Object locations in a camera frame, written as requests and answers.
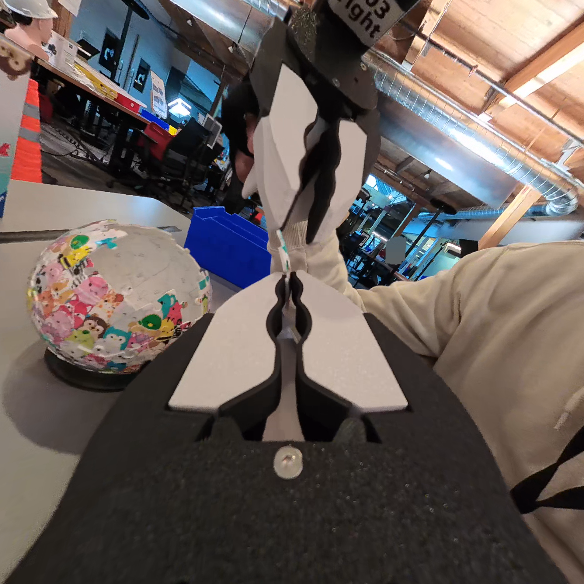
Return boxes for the orange traffic cone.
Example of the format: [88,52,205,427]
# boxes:
[10,78,43,184]

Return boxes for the blue plastic bin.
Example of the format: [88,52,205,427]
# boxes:
[183,206,273,289]

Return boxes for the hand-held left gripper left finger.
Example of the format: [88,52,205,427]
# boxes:
[168,273,289,441]

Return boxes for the black lanyard cord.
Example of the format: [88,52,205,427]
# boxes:
[509,426,584,515]

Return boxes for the black puzzle ball stand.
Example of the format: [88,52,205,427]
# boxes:
[44,346,153,392]

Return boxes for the single white puzzle piece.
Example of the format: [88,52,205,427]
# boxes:
[275,228,294,295]

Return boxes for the puzzle ball cardboard box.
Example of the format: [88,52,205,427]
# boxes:
[0,36,33,218]

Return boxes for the person's cream sweatshirt torso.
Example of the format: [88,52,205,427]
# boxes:
[429,241,584,584]

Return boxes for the black office chair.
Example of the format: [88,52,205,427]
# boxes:
[148,118,221,207]

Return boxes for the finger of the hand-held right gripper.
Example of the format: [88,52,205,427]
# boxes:
[252,63,330,231]
[305,120,370,245]

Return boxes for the red plastic bin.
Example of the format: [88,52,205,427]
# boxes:
[138,121,173,161]

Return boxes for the wooden office table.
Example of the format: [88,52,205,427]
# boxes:
[36,57,153,181]

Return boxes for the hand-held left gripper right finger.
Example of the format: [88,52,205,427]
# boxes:
[290,270,409,442]

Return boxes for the silver ventilation duct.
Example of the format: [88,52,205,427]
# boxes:
[363,48,581,216]

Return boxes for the mannequin head with hard hat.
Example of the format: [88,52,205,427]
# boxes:
[0,0,58,61]

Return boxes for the colourful puzzle ball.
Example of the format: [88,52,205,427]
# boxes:
[26,220,213,376]

